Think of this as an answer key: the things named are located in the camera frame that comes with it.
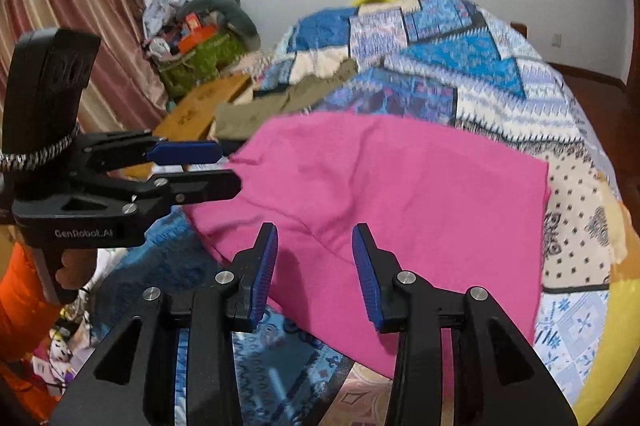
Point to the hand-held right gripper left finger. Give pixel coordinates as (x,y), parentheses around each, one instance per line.
(265,278)

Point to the khaki pants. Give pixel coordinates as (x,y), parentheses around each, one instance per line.
(300,93)

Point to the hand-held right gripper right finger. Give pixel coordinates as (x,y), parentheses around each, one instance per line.
(364,278)

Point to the pile of clothes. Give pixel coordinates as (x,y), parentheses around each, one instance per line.
(210,5)

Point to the person's left hand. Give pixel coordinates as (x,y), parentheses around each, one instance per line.
(80,268)

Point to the spotted printed cloth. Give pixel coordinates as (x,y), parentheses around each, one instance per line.
(62,351)

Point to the blue patchwork quilt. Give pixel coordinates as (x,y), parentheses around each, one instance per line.
(475,70)

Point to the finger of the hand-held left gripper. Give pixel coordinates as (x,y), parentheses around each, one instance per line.
(210,188)
(187,150)

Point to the wall socket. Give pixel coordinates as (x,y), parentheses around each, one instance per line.
(556,39)

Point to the pink pants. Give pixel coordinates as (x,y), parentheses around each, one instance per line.
(375,186)

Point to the green patterned bag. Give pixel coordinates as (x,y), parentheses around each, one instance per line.
(200,60)

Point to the pink striped curtain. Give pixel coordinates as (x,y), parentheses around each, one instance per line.
(110,30)

